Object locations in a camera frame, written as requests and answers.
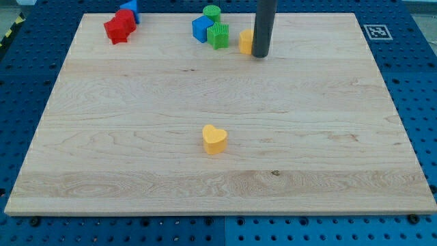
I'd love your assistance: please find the light wooden board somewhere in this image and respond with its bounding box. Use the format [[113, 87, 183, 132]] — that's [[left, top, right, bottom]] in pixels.
[[5, 13, 436, 217]]

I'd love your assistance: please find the green cylinder block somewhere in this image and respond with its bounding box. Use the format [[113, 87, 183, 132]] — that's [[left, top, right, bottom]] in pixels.
[[202, 5, 221, 23]]

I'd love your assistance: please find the black yellow hazard tape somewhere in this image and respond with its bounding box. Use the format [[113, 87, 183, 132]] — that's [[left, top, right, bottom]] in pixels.
[[1, 12, 26, 49]]

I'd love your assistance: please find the red star block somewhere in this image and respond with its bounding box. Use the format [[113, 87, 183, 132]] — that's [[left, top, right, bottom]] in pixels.
[[103, 18, 128, 44]]

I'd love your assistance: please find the red rounded block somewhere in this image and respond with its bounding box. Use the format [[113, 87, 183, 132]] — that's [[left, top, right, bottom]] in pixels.
[[115, 9, 137, 33]]

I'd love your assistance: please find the blue cube block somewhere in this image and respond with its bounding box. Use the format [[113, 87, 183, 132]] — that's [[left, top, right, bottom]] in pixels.
[[192, 16, 214, 43]]

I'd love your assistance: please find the yellow hexagon block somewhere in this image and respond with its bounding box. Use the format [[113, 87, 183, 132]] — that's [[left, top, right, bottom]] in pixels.
[[238, 29, 253, 55]]

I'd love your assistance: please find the blue triangle block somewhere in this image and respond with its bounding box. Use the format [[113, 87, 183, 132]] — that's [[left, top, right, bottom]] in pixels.
[[119, 0, 140, 24]]

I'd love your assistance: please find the white fiducial marker tag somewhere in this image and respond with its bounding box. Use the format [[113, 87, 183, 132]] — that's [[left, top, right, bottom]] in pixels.
[[363, 24, 393, 40]]

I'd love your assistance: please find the yellow heart block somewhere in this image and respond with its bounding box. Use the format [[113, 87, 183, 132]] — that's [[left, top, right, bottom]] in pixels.
[[202, 124, 228, 155]]

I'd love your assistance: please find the green star block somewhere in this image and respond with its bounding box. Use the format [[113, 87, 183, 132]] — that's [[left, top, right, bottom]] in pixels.
[[207, 22, 229, 50]]

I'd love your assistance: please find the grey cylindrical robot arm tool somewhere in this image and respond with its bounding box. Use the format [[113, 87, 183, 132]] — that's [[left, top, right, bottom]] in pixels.
[[252, 0, 278, 58]]

